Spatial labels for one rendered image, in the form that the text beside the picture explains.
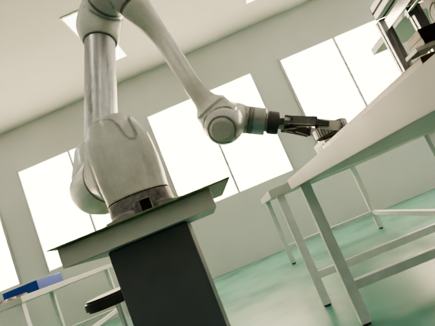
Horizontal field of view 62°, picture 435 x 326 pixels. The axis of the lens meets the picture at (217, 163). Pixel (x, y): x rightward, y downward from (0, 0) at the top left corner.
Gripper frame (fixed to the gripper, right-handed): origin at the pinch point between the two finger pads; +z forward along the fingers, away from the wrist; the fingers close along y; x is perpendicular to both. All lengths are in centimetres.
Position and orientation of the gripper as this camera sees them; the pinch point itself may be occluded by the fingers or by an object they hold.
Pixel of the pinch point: (329, 129)
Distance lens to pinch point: 123.0
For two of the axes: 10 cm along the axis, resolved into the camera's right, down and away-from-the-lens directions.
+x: -1.4, 9.8, -1.2
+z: 9.9, 1.3, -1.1
